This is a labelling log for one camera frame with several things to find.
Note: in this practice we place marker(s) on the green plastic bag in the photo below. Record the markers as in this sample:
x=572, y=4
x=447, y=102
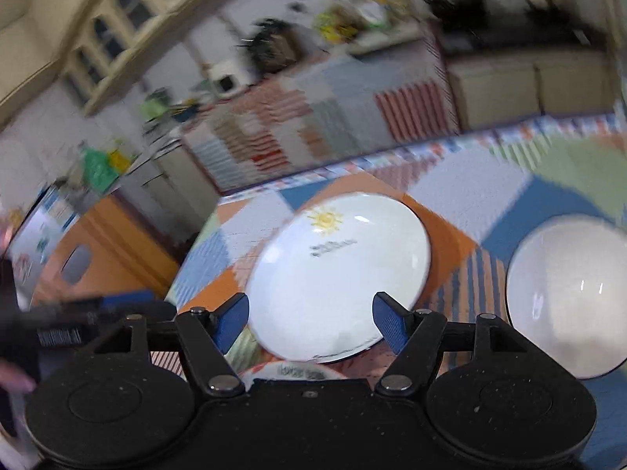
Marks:
x=98, y=166

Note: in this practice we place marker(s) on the white sun print plate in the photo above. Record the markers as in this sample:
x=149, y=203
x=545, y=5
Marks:
x=289, y=373
x=338, y=274

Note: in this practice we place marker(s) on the checked patchwork tablecloth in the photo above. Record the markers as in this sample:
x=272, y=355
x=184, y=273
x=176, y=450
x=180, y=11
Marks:
x=455, y=196

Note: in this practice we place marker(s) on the black gas stove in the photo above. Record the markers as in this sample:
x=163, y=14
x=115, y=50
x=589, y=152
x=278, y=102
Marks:
x=460, y=7

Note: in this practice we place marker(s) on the person's left hand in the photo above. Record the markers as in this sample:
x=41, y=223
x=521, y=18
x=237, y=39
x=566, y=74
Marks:
x=17, y=379

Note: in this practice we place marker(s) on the white low cabinet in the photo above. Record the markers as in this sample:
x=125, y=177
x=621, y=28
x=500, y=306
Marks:
x=164, y=186

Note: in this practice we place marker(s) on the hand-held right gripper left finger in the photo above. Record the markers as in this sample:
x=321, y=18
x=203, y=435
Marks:
x=230, y=320

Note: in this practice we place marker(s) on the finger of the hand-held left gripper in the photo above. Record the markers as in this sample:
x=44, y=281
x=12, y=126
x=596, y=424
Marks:
x=130, y=299

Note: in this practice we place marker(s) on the cream wall cabinet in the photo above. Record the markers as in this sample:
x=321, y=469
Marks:
x=122, y=34

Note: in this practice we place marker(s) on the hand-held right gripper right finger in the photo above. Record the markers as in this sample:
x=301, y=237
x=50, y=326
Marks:
x=389, y=325

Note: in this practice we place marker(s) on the striped patchwork cloth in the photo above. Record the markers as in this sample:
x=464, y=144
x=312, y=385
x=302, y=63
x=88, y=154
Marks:
x=333, y=107

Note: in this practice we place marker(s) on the white printed carton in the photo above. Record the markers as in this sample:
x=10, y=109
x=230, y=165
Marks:
x=44, y=227

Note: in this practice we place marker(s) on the white black-rimmed bowl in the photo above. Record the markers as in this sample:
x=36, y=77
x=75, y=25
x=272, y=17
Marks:
x=568, y=298

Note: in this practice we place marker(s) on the cream base cabinet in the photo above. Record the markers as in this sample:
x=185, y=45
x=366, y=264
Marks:
x=529, y=88

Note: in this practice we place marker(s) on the white small appliance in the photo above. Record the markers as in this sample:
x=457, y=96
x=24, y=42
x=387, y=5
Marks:
x=226, y=78

